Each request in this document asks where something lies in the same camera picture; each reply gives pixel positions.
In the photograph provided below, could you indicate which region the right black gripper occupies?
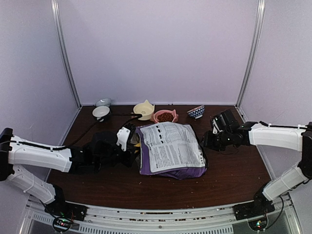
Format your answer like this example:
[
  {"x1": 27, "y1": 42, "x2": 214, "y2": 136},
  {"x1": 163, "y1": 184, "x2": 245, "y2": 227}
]
[{"x1": 199, "y1": 130, "x2": 232, "y2": 152}]

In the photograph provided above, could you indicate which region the purple pet food bag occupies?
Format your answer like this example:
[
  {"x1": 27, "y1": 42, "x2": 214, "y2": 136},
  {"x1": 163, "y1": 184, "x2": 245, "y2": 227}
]
[{"x1": 136, "y1": 122, "x2": 208, "y2": 180}]

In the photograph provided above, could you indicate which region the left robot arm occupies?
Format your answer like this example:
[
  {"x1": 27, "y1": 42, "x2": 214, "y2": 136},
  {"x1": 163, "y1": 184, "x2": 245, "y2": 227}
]
[{"x1": 0, "y1": 127, "x2": 135, "y2": 216}]

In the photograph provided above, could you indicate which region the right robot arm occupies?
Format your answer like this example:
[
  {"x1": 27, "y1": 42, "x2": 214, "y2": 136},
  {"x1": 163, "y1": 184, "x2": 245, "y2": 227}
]
[{"x1": 202, "y1": 110, "x2": 312, "y2": 215}]

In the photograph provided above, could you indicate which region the pink cat-ear pet bowl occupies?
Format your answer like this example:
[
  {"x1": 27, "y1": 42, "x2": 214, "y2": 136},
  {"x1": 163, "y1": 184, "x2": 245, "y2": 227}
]
[{"x1": 153, "y1": 110, "x2": 178, "y2": 123}]

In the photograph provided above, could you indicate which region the cream cat-ear pet bowl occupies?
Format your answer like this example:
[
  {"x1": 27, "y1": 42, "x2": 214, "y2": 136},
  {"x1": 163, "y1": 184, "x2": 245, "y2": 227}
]
[{"x1": 133, "y1": 100, "x2": 155, "y2": 121}]

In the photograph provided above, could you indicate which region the blue zigzag patterned bowl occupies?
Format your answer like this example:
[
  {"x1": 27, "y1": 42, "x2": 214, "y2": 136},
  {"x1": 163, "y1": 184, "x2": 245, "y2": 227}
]
[{"x1": 187, "y1": 105, "x2": 205, "y2": 119}]

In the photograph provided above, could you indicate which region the brown kibble in pink bowl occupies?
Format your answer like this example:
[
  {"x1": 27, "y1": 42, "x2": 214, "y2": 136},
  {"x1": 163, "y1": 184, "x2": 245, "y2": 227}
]
[{"x1": 157, "y1": 112, "x2": 174, "y2": 122}]

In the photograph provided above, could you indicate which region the light blue striped bowl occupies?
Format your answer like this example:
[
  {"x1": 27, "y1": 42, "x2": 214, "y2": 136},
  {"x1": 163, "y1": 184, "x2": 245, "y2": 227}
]
[{"x1": 95, "y1": 98, "x2": 112, "y2": 107}]

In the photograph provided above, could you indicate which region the navy white-dotted bowl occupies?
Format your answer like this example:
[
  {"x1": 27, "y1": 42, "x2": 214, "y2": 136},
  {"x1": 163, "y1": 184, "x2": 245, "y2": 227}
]
[{"x1": 92, "y1": 106, "x2": 111, "y2": 122}]

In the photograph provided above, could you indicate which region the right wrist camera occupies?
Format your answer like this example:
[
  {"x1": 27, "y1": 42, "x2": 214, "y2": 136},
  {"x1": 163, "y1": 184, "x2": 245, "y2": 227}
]
[{"x1": 211, "y1": 117, "x2": 223, "y2": 134}]

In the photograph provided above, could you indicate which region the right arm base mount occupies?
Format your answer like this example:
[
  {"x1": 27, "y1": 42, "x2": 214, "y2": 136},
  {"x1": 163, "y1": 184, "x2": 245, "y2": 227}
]
[{"x1": 233, "y1": 184, "x2": 275, "y2": 220}]

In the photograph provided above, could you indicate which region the right aluminium frame post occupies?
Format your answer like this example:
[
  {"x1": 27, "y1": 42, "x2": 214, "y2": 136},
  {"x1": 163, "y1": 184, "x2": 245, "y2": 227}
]
[{"x1": 235, "y1": 0, "x2": 266, "y2": 109}]

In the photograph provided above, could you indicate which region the aluminium frame post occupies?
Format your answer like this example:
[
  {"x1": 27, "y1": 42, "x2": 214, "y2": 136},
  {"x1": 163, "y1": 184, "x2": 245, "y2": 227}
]
[
  {"x1": 51, "y1": 0, "x2": 82, "y2": 108},
  {"x1": 235, "y1": 0, "x2": 266, "y2": 109}
]

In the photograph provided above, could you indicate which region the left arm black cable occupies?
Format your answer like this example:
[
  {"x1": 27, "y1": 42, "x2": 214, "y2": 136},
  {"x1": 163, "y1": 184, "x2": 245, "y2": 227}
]
[{"x1": 9, "y1": 112, "x2": 143, "y2": 151}]

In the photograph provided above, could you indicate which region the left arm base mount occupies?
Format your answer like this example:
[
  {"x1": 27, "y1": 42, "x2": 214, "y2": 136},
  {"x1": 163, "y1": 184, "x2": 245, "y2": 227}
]
[{"x1": 45, "y1": 185, "x2": 87, "y2": 221}]

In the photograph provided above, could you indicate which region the left aluminium frame post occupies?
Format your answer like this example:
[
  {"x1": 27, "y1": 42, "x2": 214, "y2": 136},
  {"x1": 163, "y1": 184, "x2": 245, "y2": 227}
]
[{"x1": 51, "y1": 0, "x2": 82, "y2": 108}]

